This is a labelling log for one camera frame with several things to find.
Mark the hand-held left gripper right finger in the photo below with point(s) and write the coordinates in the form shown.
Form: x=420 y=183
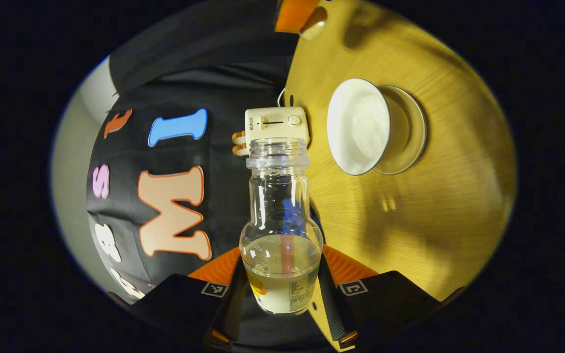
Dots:
x=385 y=299

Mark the toasted bread slice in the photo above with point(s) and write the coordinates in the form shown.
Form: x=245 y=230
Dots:
x=241 y=150
x=239 y=138

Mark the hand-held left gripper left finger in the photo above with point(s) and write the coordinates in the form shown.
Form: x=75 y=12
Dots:
x=184 y=304

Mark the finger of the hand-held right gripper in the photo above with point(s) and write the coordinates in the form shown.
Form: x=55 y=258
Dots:
x=295 y=14

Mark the cream ceramic saucer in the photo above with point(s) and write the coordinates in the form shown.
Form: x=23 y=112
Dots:
x=410 y=130

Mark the white toaster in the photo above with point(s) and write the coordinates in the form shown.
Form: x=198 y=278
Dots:
x=277 y=122

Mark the cream ceramic teacup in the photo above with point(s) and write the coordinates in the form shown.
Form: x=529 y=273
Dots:
x=358 y=127

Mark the clear glass water bottle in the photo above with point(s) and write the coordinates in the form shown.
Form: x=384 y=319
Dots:
x=280 y=255

